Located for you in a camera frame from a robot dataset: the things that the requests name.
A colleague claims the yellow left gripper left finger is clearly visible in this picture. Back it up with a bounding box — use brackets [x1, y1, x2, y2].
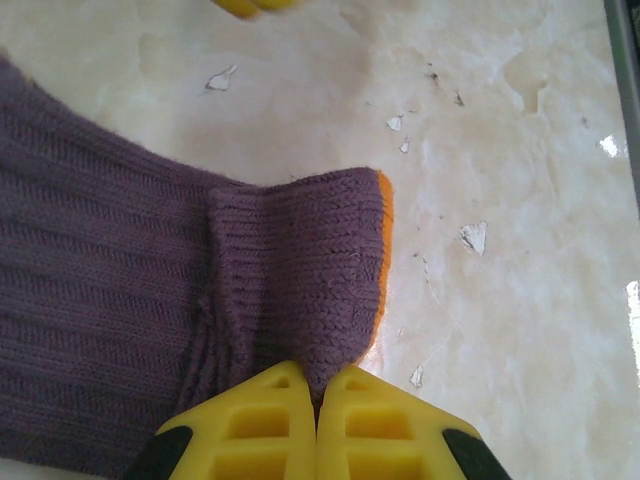
[124, 360, 317, 480]

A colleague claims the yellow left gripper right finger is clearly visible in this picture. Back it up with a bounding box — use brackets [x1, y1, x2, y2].
[318, 364, 514, 480]

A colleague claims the purple sock peach toe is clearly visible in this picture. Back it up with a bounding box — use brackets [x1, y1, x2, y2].
[0, 54, 397, 480]

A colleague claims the long aluminium mounting rail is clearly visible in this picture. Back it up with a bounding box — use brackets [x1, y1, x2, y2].
[602, 0, 640, 214]

